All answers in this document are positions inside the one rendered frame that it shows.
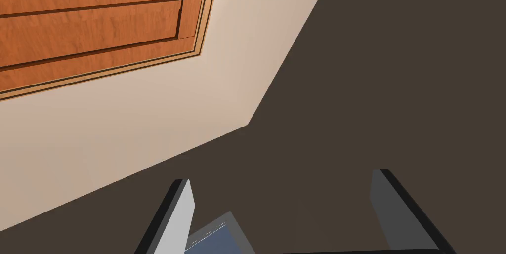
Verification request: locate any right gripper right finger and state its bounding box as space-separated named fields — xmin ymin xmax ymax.
xmin=369 ymin=169 xmax=458 ymax=254

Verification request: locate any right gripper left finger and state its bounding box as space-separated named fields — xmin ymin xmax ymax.
xmin=134 ymin=178 xmax=196 ymax=254

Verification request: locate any brown wooden door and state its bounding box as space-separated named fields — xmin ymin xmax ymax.
xmin=0 ymin=0 xmax=211 ymax=93

